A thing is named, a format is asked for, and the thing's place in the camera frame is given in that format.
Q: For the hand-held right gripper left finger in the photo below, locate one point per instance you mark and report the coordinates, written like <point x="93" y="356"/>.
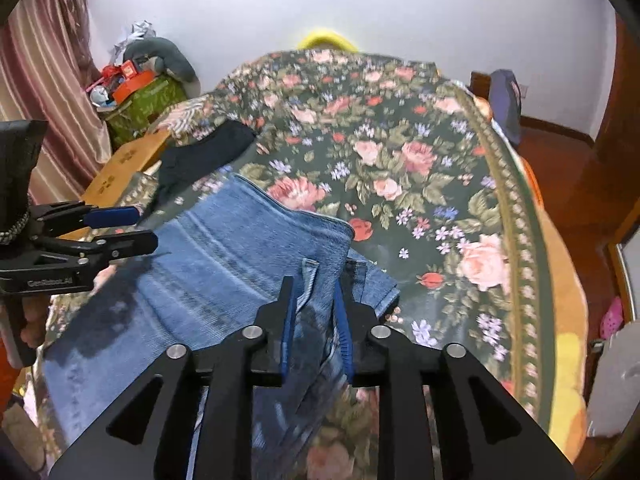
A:
<point x="286" y="345"/>

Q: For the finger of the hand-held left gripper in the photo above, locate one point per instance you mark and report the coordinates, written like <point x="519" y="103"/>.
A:
<point x="112" y="216"/>
<point x="125" y="245"/>

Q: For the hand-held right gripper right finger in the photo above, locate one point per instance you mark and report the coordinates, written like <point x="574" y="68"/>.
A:
<point x="345" y="345"/>

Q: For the blue denim pants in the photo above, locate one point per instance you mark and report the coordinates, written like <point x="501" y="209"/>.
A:
<point x="225" y="260"/>

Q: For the person's left hand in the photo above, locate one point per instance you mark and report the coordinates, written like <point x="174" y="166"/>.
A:
<point x="37" y="325"/>

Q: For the cardboard box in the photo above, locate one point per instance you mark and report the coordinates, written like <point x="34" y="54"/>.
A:
<point x="125" y="160"/>

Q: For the black cloth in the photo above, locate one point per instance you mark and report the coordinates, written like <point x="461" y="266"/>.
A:
<point x="200" y="155"/>

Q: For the striped pink curtain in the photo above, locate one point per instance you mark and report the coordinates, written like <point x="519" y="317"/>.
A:
<point x="45" y="60"/>

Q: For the green box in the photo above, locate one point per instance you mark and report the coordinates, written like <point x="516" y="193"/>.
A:
<point x="145" y="107"/>

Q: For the striped cloth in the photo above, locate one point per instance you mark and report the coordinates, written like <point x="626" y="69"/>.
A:
<point x="187" y="112"/>

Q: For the orange box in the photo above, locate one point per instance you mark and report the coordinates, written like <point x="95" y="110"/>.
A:
<point x="131" y="87"/>

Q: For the grey plush toy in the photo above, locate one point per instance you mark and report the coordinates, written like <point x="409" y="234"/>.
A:
<point x="165" y="52"/>

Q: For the silver plastic bag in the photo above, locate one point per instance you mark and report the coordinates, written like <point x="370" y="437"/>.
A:
<point x="135" y="35"/>

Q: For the floral blanket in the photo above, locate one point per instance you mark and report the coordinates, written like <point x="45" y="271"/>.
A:
<point x="400" y="160"/>

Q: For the orange blanket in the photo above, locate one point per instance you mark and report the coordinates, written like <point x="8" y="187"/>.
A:
<point x="565" y="310"/>

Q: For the pink slipper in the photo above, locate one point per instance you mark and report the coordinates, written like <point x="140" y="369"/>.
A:
<point x="612" y="320"/>

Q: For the yellow cushion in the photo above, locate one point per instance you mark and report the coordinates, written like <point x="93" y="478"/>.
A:
<point x="325" y="39"/>

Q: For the grey-blue bag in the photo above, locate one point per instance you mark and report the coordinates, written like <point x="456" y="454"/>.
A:
<point x="505" y="105"/>

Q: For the wooden door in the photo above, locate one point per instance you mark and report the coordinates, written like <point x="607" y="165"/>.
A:
<point x="620" y="135"/>

